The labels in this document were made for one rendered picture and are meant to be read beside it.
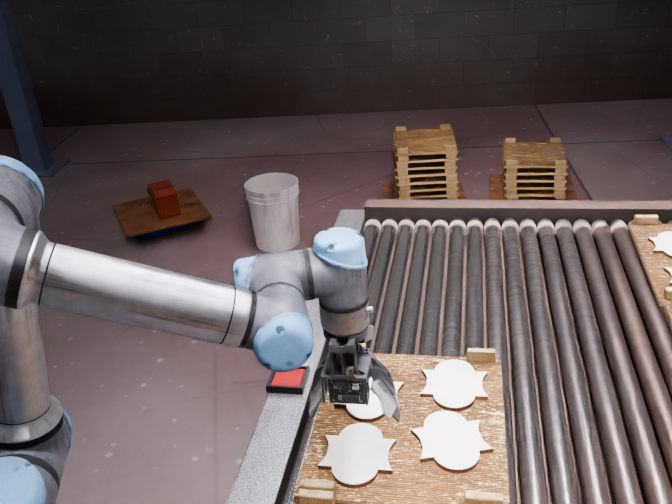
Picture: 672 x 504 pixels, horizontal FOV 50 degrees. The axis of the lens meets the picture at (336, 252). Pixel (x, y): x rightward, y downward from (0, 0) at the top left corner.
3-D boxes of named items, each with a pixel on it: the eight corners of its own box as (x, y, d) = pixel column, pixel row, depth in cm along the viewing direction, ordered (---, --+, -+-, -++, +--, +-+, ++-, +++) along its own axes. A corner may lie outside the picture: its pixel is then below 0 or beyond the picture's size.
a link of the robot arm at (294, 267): (233, 286, 96) (314, 275, 97) (231, 248, 106) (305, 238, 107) (241, 335, 100) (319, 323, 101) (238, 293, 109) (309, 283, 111)
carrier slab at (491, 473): (293, 504, 119) (292, 497, 118) (334, 357, 155) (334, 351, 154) (510, 521, 113) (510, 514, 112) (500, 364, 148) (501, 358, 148)
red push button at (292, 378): (271, 390, 147) (270, 385, 146) (278, 372, 152) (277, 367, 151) (299, 392, 146) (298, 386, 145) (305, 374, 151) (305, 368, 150)
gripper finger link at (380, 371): (379, 404, 118) (345, 368, 115) (380, 397, 119) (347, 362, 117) (401, 392, 116) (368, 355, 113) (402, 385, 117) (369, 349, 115)
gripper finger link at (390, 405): (395, 441, 115) (359, 402, 113) (398, 416, 120) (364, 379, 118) (411, 433, 114) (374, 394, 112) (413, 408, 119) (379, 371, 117)
